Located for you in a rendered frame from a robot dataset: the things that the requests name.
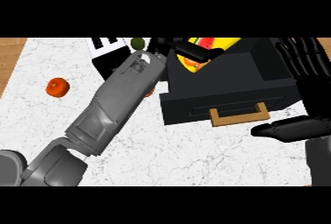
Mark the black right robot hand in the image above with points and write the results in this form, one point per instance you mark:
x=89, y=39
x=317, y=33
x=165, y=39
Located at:
x=314, y=96

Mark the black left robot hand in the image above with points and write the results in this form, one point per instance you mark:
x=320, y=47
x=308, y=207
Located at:
x=196, y=51

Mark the yellow cup with colourful print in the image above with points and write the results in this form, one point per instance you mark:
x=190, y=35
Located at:
x=194, y=66

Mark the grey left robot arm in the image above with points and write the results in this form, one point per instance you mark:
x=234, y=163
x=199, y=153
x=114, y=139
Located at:
x=110, y=99

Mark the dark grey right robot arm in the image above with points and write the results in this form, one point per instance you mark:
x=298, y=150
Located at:
x=320, y=163

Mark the black drawer front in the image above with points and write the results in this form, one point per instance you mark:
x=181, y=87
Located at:
x=228, y=100

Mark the black cabinet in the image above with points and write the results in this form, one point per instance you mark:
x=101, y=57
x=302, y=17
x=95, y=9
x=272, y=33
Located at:
x=241, y=73

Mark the green fruit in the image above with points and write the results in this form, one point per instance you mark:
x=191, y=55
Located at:
x=138, y=43

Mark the orange fruit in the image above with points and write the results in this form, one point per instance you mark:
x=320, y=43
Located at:
x=150, y=92

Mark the black and white box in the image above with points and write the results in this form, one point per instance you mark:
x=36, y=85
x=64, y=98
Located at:
x=108, y=59

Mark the orange tomato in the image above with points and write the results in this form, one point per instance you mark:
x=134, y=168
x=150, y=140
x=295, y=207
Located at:
x=57, y=87

